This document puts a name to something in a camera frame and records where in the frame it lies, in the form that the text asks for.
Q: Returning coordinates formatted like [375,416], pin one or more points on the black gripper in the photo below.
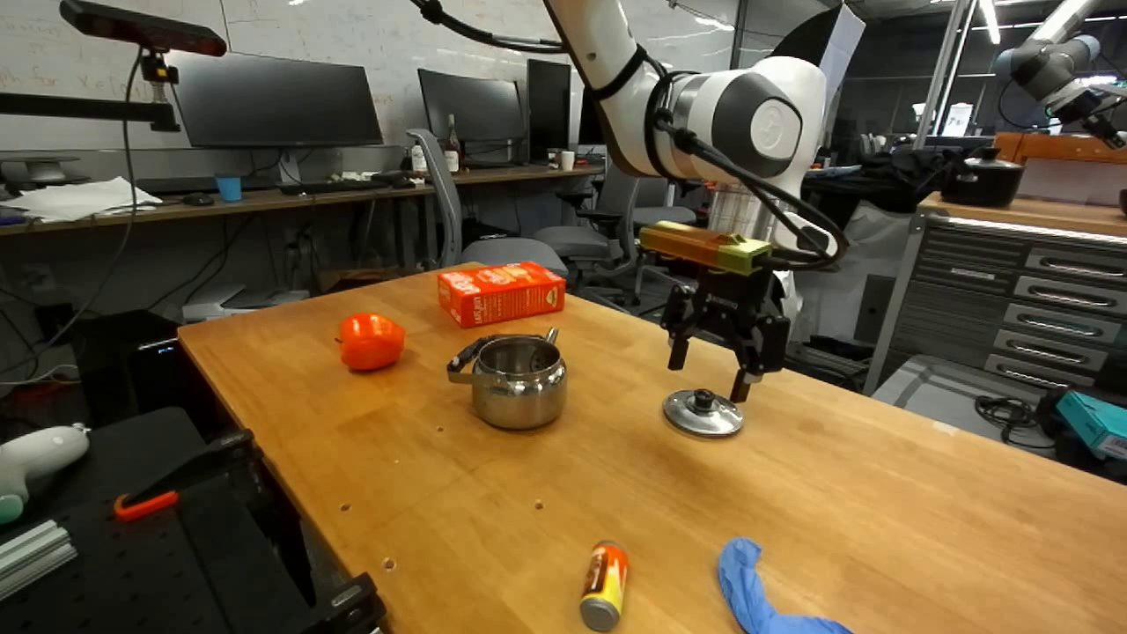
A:
[728,298]

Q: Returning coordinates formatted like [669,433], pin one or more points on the silver teapot lid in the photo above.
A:
[702,416]

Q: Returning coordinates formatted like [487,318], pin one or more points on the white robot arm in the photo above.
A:
[636,70]

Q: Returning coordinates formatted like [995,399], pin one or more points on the grey background robot arm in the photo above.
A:
[1045,67]

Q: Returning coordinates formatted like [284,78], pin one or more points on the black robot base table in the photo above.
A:
[177,568]

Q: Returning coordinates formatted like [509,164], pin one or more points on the silver metal teapot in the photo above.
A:
[516,387]

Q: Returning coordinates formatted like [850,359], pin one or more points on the dark office chair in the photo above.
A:
[604,241]

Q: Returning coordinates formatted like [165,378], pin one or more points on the orange cracker box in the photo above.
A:
[496,294]

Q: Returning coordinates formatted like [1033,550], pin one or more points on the grey office chair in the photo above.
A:
[510,252]

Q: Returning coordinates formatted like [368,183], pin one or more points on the blue cloth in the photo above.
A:
[752,591]

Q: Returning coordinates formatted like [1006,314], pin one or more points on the grey drawer cabinet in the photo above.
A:
[973,307]

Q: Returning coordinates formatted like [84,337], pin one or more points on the black pot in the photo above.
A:
[979,180]

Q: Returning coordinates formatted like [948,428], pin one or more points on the black white softbox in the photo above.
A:
[847,52]

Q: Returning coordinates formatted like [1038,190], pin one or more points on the dark bottle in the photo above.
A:
[452,145]

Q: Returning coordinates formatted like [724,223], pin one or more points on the orange-red toy tomato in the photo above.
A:
[370,342]

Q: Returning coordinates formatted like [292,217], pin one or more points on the black computer monitor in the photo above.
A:
[469,111]

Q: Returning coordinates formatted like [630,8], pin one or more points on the teal case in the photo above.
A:
[1099,423]

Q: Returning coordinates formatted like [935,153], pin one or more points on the wooden crate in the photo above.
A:
[1069,176]

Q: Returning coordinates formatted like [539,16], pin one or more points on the long wooden desk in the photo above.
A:
[304,198]

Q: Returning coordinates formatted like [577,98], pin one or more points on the large black monitor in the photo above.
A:
[275,108]

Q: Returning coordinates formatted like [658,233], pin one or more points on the blue cup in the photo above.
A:
[230,187]

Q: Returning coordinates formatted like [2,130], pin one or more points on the black computer case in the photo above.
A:
[123,362]

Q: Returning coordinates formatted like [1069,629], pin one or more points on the white papers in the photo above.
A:
[75,198]

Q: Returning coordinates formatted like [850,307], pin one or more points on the white handheld controller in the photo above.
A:
[39,459]

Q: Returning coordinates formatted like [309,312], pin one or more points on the yellow wrist camera box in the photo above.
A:
[705,246]

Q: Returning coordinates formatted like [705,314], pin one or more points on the black bar camera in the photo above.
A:
[143,27]

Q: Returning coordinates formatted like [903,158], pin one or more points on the aluminium extrusion rail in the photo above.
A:
[31,560]

